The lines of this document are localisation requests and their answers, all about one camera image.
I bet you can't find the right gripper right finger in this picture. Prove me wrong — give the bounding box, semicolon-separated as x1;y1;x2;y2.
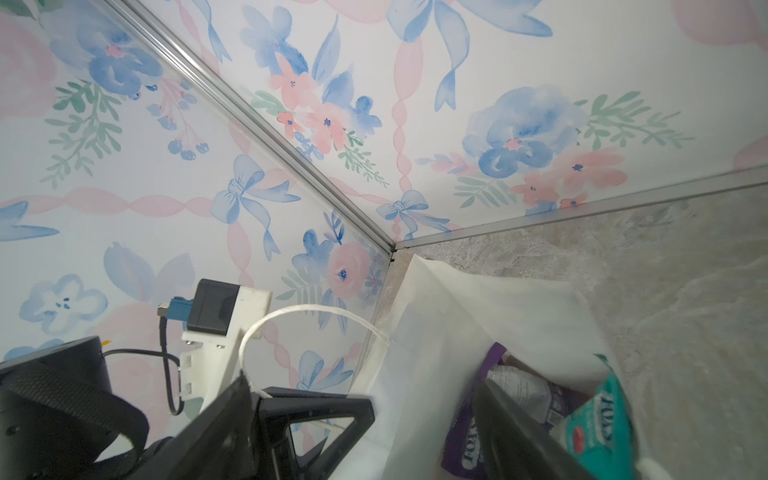
472;380;593;480

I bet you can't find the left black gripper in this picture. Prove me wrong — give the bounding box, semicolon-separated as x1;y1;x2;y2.
1;336;170;479

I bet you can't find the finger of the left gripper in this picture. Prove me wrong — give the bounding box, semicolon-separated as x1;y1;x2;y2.
254;387;375;480

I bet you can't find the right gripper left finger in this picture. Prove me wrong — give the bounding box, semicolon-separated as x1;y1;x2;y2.
128;374;260;480

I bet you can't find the teal mint candy bag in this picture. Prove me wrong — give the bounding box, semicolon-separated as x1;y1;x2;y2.
550;355;636;480

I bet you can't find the floral paper gift bag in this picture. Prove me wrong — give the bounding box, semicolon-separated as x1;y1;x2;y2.
329;257;667;479

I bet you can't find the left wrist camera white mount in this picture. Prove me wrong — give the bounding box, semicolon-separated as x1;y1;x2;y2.
157;279;272;416

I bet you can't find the left corner aluminium post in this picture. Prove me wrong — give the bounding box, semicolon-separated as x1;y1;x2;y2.
98;0;396;255

